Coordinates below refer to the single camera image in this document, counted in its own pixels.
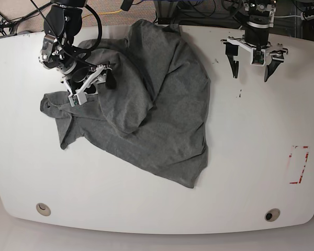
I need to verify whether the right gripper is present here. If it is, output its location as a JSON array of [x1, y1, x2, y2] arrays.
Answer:
[[39, 36, 117, 97]]

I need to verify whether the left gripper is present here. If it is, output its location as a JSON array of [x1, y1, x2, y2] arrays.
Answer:
[[221, 37, 288, 82]]

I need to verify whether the grey T-shirt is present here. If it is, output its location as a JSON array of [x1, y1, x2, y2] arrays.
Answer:
[[40, 19, 210, 188]]

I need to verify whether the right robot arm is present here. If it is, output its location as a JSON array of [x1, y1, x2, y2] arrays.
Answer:
[[39, 1, 116, 106]]

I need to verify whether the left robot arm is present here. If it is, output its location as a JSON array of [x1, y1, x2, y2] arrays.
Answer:
[[221, 1, 288, 82]]

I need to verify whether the white power strip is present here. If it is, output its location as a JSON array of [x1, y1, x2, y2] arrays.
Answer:
[[300, 6, 314, 21]]

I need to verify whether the red tape rectangle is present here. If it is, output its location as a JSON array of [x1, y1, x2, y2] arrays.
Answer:
[[287, 145, 310, 185]]

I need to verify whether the left table grommet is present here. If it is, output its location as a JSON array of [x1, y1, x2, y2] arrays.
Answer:
[[36, 203, 51, 216]]

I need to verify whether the table grommet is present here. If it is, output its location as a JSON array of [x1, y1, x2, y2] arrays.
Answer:
[[36, 203, 51, 216], [264, 209, 281, 222]]

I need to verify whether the right table grommet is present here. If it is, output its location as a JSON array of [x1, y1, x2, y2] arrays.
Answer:
[[264, 209, 281, 222]]

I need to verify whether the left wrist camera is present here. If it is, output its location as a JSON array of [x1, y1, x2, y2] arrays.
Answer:
[[251, 50, 265, 66]]

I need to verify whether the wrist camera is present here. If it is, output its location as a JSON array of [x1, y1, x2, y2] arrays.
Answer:
[[68, 93, 87, 107], [251, 50, 265, 66]]

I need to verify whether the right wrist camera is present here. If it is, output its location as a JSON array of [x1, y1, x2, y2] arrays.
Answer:
[[68, 93, 87, 107]]

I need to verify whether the yellow cable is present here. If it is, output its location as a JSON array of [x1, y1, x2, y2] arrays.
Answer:
[[81, 9, 122, 20]]

